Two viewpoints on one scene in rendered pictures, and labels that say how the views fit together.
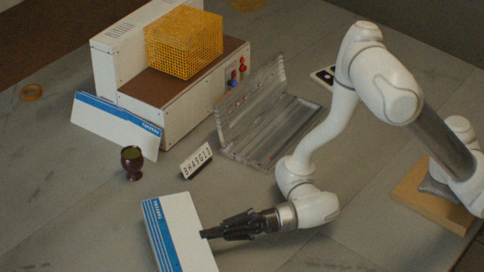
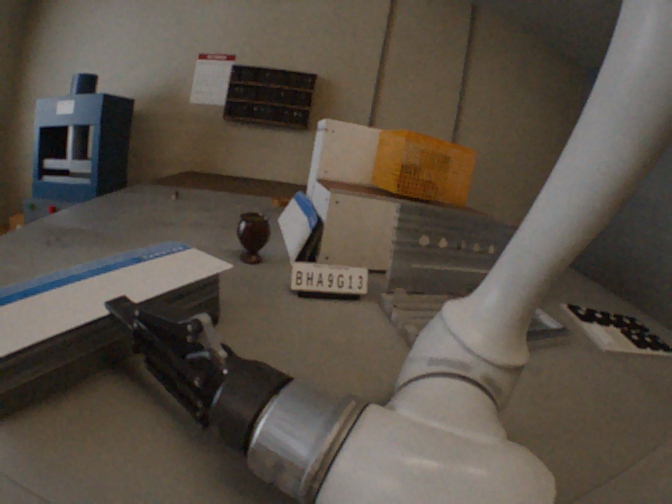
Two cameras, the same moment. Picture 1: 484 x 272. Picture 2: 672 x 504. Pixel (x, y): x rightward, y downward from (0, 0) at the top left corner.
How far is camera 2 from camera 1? 1.82 m
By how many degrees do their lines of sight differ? 40
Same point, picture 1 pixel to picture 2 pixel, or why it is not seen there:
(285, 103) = not seen: hidden behind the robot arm
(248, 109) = (459, 268)
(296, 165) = (475, 312)
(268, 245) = (235, 477)
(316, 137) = (580, 136)
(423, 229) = not seen: outside the picture
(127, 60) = (343, 152)
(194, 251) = (64, 306)
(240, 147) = (413, 306)
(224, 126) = (402, 252)
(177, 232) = (115, 278)
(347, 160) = (581, 416)
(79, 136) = not seen: hidden behind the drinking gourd
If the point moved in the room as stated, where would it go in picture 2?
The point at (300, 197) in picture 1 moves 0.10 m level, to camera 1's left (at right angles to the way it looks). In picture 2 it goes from (412, 409) to (307, 338)
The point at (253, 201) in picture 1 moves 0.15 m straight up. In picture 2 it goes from (343, 378) to (367, 280)
